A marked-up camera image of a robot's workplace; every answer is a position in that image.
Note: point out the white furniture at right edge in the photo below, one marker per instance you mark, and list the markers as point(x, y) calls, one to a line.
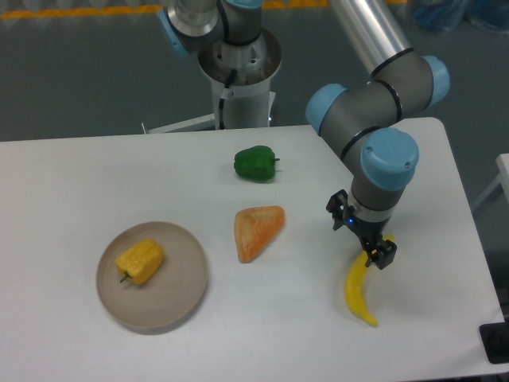
point(497, 187)

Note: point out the beige round plate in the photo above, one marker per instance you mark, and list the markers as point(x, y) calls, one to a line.
point(170, 296)

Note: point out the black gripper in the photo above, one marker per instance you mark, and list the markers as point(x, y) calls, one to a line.
point(368, 225)

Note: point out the black device at table edge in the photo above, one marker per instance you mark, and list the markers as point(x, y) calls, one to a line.
point(494, 337)

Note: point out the green toy bell pepper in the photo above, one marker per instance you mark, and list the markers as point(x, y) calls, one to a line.
point(256, 164)

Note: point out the orange triangular toy bread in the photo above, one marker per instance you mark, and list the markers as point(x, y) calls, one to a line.
point(254, 228)

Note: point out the yellow toy banana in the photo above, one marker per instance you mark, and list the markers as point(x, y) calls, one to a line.
point(353, 289)

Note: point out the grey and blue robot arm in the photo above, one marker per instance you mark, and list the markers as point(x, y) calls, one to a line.
point(359, 126)

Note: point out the blue plastic bag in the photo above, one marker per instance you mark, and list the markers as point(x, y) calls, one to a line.
point(445, 16)

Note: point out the yellow toy bell pepper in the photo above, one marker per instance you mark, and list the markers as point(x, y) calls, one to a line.
point(139, 262)

